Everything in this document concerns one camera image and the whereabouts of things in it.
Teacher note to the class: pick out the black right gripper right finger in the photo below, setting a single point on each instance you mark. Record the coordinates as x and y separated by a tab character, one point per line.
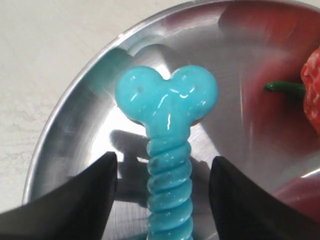
244	211

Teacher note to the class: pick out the orange bumpy fruit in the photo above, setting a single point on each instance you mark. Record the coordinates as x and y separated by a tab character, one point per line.
308	89

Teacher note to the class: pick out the round stainless steel plate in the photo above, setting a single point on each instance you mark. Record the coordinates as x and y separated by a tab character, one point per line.
244	44

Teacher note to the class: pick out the turquoise toy bone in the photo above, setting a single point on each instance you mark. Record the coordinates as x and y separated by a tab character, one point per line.
167	108

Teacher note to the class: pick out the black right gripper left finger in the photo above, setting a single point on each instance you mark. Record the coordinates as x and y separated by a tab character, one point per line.
77	210

